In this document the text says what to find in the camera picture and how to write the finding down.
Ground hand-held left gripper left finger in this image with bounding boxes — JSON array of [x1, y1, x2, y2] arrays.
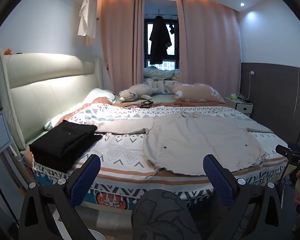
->
[[19, 154, 102, 240]]

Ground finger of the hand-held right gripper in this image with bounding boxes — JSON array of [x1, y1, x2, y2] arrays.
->
[[275, 143, 300, 155]]

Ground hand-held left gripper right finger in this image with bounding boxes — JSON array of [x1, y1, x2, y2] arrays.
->
[[202, 154, 284, 240]]

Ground beige jacket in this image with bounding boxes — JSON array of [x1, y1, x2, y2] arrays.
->
[[95, 111, 274, 180]]

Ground black folded clothes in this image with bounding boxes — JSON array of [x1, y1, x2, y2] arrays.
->
[[29, 120, 103, 173]]

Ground patterned geometric blanket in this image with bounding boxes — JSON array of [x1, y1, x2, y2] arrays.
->
[[32, 102, 290, 209]]

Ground white chair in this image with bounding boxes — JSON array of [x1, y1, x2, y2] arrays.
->
[[87, 229, 102, 240]]

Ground white nightstand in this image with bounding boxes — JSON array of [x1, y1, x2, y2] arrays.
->
[[224, 96, 253, 117]]

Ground person's patterned grey leg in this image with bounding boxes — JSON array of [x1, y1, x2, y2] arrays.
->
[[131, 189, 203, 240]]

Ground white pillow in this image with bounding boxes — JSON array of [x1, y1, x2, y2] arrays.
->
[[84, 88, 116, 104]]

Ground peach printed pillow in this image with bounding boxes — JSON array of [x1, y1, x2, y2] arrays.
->
[[170, 82, 225, 103]]

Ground bed with cream headboard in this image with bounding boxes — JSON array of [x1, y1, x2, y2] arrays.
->
[[0, 46, 290, 210]]

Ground grey bedside cabinet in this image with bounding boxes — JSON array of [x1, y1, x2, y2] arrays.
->
[[0, 105, 20, 155]]

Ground grey plush toy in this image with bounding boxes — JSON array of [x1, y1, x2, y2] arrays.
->
[[119, 84, 165, 103]]

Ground crumpled light bedding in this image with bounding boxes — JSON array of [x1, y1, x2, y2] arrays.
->
[[143, 66, 180, 94]]

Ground dark framed window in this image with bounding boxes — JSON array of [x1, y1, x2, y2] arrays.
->
[[144, 17, 179, 70]]

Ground black hanging coat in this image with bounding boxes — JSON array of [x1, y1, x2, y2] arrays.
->
[[149, 16, 172, 65]]

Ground white hanging shirt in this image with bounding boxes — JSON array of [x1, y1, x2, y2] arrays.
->
[[77, 0, 98, 46]]

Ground white charger cable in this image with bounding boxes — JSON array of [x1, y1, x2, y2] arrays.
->
[[240, 75, 253, 102]]

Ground black cable on bed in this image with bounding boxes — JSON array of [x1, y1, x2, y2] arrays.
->
[[123, 100, 154, 110]]

